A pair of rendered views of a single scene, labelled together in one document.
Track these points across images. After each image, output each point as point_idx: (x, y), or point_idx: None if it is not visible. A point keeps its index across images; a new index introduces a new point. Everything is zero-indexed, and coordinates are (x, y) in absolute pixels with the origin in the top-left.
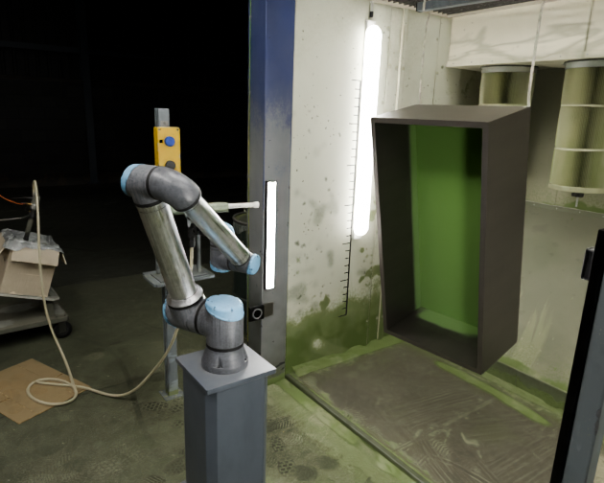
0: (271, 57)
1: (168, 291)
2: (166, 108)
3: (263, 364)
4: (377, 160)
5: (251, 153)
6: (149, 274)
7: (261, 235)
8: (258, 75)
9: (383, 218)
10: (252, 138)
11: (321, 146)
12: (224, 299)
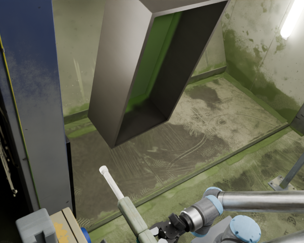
0: None
1: None
2: (47, 213)
3: (226, 223)
4: (137, 46)
5: (27, 132)
6: None
7: (67, 190)
8: (28, 13)
9: (123, 84)
10: (26, 113)
11: None
12: (243, 226)
